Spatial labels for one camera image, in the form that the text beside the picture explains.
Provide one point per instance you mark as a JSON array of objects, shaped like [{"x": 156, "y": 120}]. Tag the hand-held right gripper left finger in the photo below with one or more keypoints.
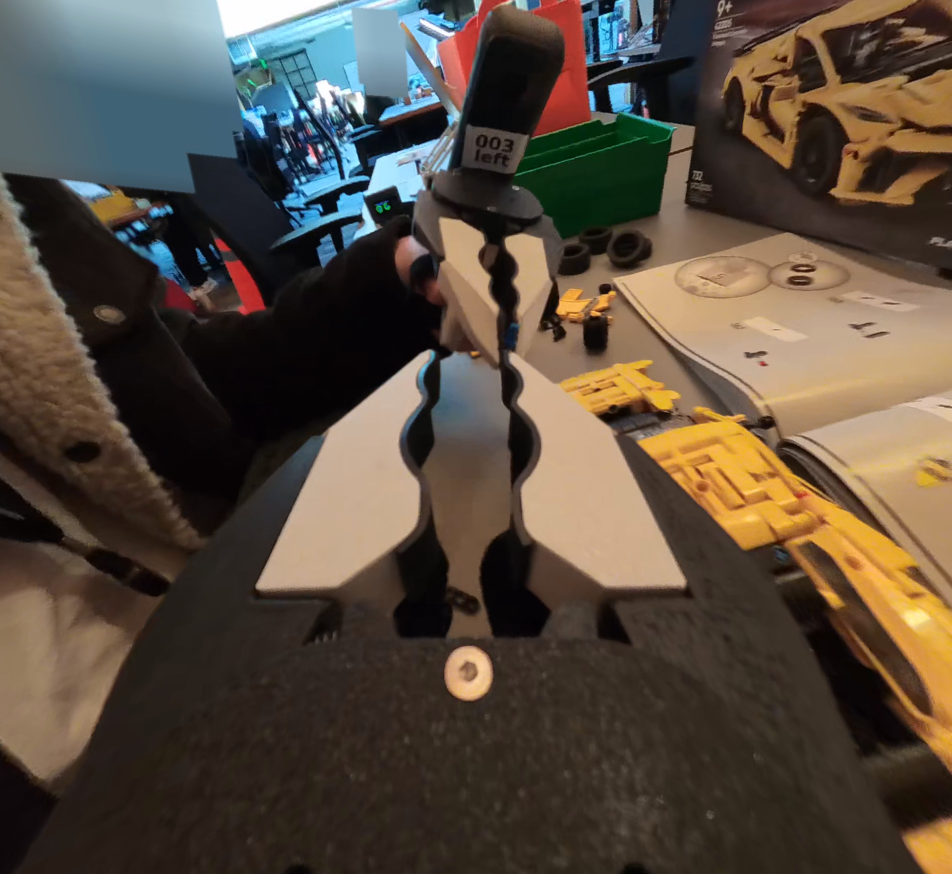
[{"x": 349, "y": 517}]

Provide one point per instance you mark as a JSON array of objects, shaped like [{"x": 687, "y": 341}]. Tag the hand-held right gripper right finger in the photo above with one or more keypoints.
[{"x": 595, "y": 517}]

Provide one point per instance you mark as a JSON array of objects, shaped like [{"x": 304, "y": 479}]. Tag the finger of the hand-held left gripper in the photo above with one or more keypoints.
[
  {"x": 535, "y": 279},
  {"x": 465, "y": 286}
]

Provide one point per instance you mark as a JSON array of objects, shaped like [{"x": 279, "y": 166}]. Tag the blue pin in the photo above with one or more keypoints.
[{"x": 509, "y": 336}]

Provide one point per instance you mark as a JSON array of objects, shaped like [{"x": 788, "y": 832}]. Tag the green plastic bin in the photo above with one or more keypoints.
[{"x": 595, "y": 174}]

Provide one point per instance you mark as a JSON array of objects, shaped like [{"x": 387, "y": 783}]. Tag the person's left forearm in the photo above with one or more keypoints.
[{"x": 320, "y": 338}]

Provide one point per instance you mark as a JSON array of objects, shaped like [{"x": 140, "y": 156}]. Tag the person's left hand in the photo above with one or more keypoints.
[{"x": 405, "y": 256}]

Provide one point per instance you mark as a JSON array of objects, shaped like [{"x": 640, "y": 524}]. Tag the pile of yellow black pieces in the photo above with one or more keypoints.
[{"x": 580, "y": 305}]

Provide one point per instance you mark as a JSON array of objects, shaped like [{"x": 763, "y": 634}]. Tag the red plastic bin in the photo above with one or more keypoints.
[{"x": 573, "y": 55}]

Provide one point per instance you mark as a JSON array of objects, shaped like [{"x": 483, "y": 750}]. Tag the black device green display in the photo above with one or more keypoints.
[{"x": 384, "y": 208}]

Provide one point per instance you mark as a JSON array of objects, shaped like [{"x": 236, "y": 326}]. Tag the yellow toy car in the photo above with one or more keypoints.
[{"x": 744, "y": 487}]

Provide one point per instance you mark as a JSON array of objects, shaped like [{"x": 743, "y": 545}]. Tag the black armchair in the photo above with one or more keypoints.
[{"x": 320, "y": 234}]

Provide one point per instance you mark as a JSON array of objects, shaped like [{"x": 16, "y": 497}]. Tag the instruction booklet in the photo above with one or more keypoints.
[{"x": 818, "y": 353}]

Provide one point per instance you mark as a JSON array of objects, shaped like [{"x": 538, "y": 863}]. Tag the toy car set box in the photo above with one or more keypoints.
[{"x": 833, "y": 93}]

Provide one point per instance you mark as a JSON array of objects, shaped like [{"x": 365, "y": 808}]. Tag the person's fleece-lined jacket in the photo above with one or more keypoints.
[{"x": 59, "y": 368}]

